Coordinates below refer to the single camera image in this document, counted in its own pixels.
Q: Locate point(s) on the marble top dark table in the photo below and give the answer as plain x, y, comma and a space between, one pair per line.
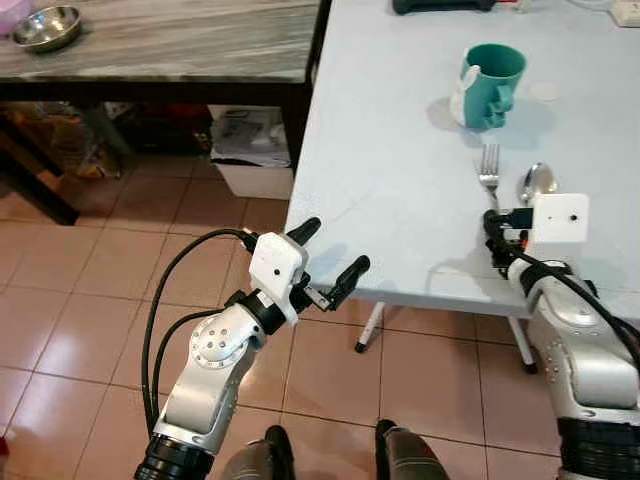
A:
180, 45

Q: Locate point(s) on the silver metal fork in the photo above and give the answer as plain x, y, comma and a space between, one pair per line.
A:
489, 165

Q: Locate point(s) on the silver metal spoon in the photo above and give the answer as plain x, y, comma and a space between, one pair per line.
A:
536, 182

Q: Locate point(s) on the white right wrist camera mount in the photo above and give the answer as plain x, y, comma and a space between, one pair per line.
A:
560, 218

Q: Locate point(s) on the robot leg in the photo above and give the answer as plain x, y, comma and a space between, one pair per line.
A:
255, 460
410, 455

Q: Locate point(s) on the robot right leg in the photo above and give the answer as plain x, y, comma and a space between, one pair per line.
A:
410, 455

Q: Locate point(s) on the stainless steel bowl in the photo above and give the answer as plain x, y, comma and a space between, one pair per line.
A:
46, 28

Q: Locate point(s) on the white storage box with papers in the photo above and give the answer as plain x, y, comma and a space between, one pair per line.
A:
250, 150

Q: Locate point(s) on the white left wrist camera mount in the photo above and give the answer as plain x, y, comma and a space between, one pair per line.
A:
277, 270

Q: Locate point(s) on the robot left leg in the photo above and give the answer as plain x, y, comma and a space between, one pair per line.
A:
255, 460

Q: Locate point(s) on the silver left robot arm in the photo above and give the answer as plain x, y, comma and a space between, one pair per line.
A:
215, 350

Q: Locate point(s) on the black flat device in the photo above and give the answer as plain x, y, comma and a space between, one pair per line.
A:
444, 5

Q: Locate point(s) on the white power strip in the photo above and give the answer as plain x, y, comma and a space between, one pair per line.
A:
627, 12

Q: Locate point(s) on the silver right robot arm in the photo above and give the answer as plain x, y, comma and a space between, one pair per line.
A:
590, 360

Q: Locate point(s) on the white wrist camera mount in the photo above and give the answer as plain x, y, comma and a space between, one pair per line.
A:
277, 270
560, 218

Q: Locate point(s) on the white folding table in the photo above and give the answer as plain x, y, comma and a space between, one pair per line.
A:
400, 180

